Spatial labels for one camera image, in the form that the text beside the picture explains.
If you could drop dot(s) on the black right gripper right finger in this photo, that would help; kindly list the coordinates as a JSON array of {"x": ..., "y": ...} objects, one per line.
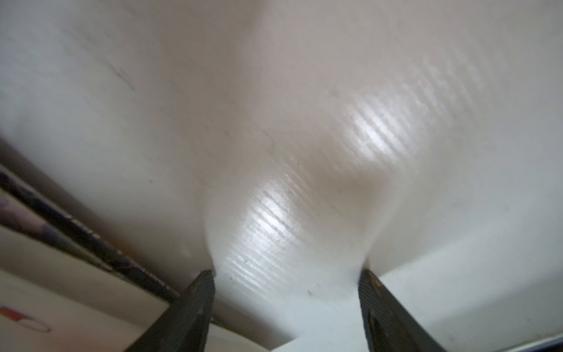
[{"x": 388, "y": 326}]

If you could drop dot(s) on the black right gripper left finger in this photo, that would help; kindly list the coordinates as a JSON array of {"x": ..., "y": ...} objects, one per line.
[{"x": 185, "y": 324}]

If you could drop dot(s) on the floral painted paper bag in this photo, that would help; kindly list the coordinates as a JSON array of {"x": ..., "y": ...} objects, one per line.
[{"x": 27, "y": 211}]

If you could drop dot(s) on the white Happy Every Day bag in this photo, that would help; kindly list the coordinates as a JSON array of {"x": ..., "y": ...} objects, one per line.
[{"x": 288, "y": 144}]

